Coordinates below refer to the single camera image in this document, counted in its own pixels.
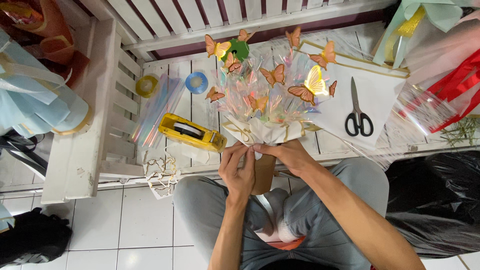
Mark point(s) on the yellow ribbon roll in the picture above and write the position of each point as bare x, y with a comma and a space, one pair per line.
140, 90

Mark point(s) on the yellow tape dispenser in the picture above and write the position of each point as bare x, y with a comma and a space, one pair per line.
187, 132

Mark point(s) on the person's white sock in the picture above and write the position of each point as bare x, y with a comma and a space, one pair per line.
283, 217

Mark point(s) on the gold-edged paper cutout scrap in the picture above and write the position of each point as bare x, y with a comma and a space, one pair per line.
161, 176

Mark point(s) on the heap of pastel wrapping papers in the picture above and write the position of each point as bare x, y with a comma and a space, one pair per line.
431, 33

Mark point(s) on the black fabric bag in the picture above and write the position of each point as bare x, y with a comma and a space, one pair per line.
33, 236

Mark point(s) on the red wrapping paper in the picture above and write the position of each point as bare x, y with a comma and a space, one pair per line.
457, 82

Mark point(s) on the light blue wrapped bouquet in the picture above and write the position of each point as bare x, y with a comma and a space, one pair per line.
33, 101

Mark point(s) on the orange wrapping paper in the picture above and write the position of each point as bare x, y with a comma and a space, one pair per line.
48, 33

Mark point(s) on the green ribbon roll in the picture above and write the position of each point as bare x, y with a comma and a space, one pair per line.
240, 50

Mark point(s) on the person's right hand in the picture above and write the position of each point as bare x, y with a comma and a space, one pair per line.
292, 157

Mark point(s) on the iridescent cellophane sheets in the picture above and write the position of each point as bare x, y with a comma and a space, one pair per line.
157, 108

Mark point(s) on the black plastic bag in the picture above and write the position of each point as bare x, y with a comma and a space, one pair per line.
435, 202

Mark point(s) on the blue ribbon roll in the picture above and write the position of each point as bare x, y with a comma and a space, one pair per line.
191, 88

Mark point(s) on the white gold-edged wrapping paper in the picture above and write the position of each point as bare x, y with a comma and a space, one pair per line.
375, 93

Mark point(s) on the white wooden bench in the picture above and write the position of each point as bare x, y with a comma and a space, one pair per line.
75, 157

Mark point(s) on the person's grey trousers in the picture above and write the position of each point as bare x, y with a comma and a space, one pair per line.
318, 232

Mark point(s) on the black scissors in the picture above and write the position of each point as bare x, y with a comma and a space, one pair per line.
357, 112

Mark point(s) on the dried green sprigs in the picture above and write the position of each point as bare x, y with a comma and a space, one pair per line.
463, 131

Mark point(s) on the person's left hand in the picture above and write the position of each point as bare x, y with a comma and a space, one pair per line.
236, 176

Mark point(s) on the iridescent cellophane butterfly bouquet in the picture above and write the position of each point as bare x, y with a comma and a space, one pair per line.
270, 97

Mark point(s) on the clear cellophane sheet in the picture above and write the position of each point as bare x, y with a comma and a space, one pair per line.
416, 112

